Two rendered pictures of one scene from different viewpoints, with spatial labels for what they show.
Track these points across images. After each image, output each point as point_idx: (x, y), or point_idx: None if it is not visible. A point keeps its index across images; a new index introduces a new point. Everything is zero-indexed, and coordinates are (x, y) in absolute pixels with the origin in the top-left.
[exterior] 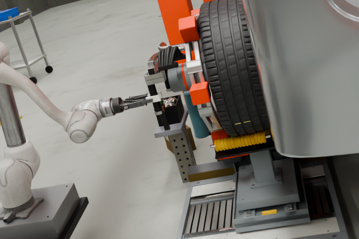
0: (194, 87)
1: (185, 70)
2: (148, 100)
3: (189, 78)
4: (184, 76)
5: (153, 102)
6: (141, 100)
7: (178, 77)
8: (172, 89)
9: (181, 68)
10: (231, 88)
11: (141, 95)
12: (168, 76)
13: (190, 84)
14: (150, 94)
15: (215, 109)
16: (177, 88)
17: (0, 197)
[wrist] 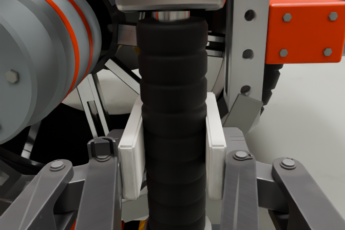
0: (318, 1)
1: (56, 2)
2: (246, 148)
3: (83, 40)
4: (70, 26)
5: (203, 171)
6: (280, 172)
7: (57, 30)
8: (34, 111)
9: None
10: None
11: (37, 206)
12: (13, 27)
13: (81, 69)
14: (199, 103)
15: (11, 190)
16: (44, 104)
17: None
